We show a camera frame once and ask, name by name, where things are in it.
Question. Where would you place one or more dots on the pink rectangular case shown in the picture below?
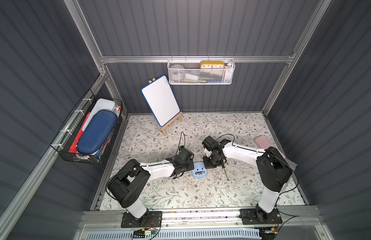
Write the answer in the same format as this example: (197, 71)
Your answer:
(262, 142)

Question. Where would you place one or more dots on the white plastic box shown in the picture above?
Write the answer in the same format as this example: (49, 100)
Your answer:
(101, 104)

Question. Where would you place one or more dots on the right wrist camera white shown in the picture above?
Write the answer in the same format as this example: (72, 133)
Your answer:
(207, 153)

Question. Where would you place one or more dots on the black wire side basket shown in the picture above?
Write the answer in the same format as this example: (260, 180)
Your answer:
(68, 131)

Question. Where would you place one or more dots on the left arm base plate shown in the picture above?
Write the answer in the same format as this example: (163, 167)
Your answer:
(149, 219)

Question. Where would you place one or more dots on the tape roll in basket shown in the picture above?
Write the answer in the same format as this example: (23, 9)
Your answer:
(176, 73)

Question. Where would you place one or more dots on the dark blue oval case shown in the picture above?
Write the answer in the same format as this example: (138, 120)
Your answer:
(97, 132)

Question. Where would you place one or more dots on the yellow clock in basket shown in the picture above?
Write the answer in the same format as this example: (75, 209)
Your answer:
(212, 64)

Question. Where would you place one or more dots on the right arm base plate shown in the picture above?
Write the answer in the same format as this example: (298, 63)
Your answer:
(260, 217)

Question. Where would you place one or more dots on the white board blue frame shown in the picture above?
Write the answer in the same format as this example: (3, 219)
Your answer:
(160, 100)

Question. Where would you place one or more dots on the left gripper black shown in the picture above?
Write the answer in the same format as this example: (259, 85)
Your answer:
(188, 163)

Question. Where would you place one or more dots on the black yellow screwdriver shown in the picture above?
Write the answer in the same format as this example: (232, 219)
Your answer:
(224, 169)

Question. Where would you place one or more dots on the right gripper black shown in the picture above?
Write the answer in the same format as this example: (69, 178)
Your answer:
(215, 162)

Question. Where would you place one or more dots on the light blue alarm clock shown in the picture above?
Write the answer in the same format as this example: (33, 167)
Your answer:
(199, 171)

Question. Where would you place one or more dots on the red folder in basket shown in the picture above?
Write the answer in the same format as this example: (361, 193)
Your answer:
(73, 147)

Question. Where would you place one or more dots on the white wire wall basket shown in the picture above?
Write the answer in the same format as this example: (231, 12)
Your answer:
(196, 76)

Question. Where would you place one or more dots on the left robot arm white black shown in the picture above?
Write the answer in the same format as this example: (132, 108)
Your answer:
(127, 184)

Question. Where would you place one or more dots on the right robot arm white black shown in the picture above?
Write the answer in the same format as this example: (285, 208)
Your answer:
(273, 169)

